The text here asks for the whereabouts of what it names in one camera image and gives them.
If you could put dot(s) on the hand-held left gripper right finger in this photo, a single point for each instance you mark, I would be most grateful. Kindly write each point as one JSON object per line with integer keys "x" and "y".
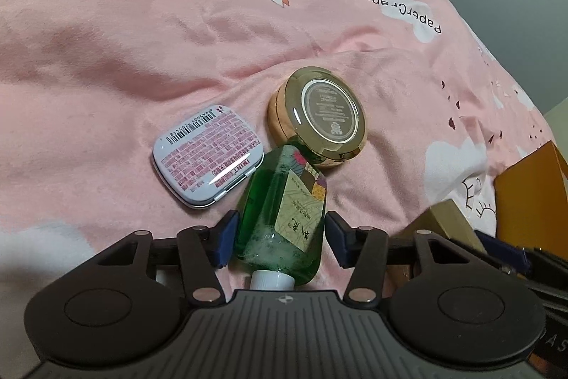
{"x": 337, "y": 239}

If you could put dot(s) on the pink printed blanket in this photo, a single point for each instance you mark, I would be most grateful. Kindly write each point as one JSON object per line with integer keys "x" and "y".
{"x": 133, "y": 50}

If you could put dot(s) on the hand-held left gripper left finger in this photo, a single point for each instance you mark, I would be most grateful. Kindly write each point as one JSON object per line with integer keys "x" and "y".
{"x": 226, "y": 237}

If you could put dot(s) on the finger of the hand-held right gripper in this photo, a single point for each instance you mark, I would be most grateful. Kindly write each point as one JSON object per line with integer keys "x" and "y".
{"x": 497, "y": 249}
{"x": 526, "y": 261}

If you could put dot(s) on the white mint tin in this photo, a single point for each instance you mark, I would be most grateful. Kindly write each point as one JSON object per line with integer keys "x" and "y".
{"x": 208, "y": 157}

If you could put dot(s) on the green glass bottle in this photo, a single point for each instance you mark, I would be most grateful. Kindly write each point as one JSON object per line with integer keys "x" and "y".
{"x": 279, "y": 228}

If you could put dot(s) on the gold round jar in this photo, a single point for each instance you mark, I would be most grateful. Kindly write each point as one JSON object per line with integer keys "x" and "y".
{"x": 324, "y": 112}

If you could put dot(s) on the gold square box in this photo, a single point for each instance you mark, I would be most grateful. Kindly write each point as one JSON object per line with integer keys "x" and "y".
{"x": 448, "y": 223}

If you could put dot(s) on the orange cardboard box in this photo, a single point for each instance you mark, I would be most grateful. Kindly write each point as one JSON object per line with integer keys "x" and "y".
{"x": 532, "y": 192}

